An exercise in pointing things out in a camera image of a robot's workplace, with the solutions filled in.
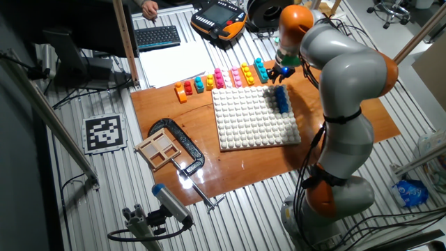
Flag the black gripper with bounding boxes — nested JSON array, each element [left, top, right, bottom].
[[267, 64, 296, 84]]

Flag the long aluminium profile bar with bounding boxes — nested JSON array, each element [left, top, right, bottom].
[[0, 48, 101, 191]]

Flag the white paper stack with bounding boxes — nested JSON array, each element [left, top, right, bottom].
[[138, 41, 215, 89]]

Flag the black C-clamp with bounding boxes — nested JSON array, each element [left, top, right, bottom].
[[147, 117, 227, 212]]

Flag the small wooden compartment frame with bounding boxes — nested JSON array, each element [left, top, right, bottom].
[[134, 128, 183, 172]]

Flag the blue plastic bag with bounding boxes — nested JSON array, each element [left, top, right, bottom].
[[390, 178, 430, 208]]

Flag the orange sloped block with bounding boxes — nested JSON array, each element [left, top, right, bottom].
[[174, 82, 188, 105]]

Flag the slanted wooden post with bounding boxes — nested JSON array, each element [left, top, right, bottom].
[[393, 3, 446, 66]]

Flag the black and white marker plate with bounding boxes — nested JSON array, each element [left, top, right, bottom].
[[81, 113, 129, 155]]

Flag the black camera cable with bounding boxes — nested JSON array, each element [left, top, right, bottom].
[[107, 215, 193, 243]]

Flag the brown cardboard box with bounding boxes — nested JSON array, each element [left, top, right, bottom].
[[411, 41, 446, 113]]

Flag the teal two-stud block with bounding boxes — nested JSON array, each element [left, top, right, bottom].
[[193, 76, 206, 94]]

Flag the white studded baseplate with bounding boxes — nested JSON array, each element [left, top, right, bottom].
[[211, 83, 302, 152]]

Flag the light pink four-stud block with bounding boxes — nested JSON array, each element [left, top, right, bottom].
[[230, 66, 244, 89]]

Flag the magenta three-stud block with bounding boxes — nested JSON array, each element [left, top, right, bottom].
[[213, 68, 226, 90]]

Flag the white four-stud block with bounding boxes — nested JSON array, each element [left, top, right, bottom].
[[222, 68, 234, 89]]

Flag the grey camera with blue end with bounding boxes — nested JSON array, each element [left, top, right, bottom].
[[151, 183, 194, 226]]

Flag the wooden work board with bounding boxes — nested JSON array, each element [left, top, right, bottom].
[[130, 59, 402, 207]]

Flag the yellow four-stud block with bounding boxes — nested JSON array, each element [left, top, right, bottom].
[[240, 62, 256, 87]]

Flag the teal four-stud block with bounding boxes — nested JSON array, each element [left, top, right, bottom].
[[253, 57, 270, 85]]

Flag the short aluminium profile bar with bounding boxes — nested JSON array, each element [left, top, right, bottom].
[[390, 141, 446, 177]]

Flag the office chair base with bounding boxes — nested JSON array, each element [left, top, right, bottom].
[[366, 0, 413, 30]]

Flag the blue four-stud block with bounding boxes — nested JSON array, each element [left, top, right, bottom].
[[274, 85, 291, 115]]

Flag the wooden upright post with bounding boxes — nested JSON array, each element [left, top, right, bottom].
[[111, 0, 141, 89]]

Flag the black round spool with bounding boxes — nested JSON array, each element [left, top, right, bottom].
[[246, 0, 295, 32]]

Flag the person's bare hand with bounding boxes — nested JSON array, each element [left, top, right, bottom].
[[141, 0, 160, 20]]

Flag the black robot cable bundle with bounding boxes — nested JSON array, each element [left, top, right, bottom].
[[292, 120, 328, 251]]

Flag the black computer keyboard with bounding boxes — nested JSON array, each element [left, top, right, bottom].
[[133, 25, 183, 52]]

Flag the black computer monitor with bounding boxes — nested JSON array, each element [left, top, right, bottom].
[[33, 0, 140, 91]]

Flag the aluminium camera mount profile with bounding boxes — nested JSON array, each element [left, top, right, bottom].
[[121, 204, 165, 251]]

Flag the orange and black teach pendant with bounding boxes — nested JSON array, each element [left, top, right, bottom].
[[190, 0, 248, 43]]

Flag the clear plastic bag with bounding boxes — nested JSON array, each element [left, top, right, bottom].
[[417, 130, 446, 195]]

